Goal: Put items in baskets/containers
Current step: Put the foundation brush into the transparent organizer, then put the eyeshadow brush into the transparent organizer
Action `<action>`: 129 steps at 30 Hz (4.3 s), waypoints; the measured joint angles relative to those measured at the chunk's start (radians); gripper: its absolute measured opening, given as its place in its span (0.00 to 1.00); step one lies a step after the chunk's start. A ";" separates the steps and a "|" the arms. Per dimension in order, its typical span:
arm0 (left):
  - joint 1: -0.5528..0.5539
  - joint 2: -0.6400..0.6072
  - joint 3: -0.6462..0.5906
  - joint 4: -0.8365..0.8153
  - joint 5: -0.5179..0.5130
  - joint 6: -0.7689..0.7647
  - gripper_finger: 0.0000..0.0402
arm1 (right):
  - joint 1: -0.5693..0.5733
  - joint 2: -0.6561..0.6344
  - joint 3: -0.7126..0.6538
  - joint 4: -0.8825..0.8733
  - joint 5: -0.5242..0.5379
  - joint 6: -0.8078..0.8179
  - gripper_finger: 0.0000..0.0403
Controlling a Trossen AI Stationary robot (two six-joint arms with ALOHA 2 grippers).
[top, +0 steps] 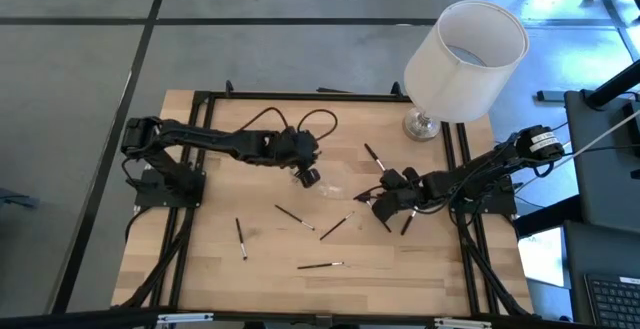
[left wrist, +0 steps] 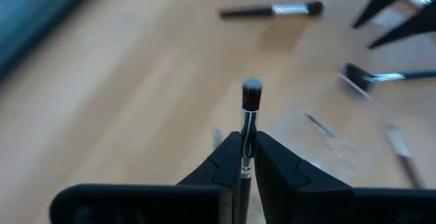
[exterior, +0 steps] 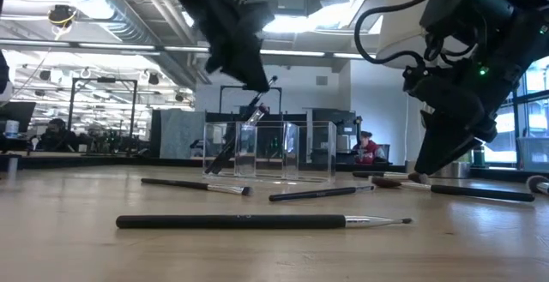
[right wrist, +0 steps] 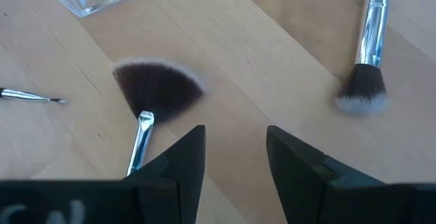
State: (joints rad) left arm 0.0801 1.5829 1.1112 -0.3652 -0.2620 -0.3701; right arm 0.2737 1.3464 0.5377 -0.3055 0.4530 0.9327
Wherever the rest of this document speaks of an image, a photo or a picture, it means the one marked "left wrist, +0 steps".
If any thin black makeup brush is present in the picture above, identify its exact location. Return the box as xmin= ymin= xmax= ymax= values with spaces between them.
xmin=386 ymin=125 xmax=425 ymax=189
xmin=305 ymin=113 xmax=337 ymax=139
xmin=234 ymin=77 xmax=264 ymax=224

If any black fan makeup brush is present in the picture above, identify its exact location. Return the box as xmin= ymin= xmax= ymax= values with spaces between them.
xmin=340 ymin=62 xmax=436 ymax=94

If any clear plastic brush organizer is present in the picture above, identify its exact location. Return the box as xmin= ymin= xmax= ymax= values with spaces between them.
xmin=272 ymin=74 xmax=430 ymax=191

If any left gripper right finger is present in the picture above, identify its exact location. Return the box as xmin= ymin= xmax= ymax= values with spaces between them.
xmin=253 ymin=131 xmax=436 ymax=224

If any black powder makeup brush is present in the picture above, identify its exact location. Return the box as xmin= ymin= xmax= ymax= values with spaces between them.
xmin=217 ymin=0 xmax=324 ymax=20

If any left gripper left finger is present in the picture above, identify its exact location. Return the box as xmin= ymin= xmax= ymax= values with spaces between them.
xmin=49 ymin=131 xmax=243 ymax=224

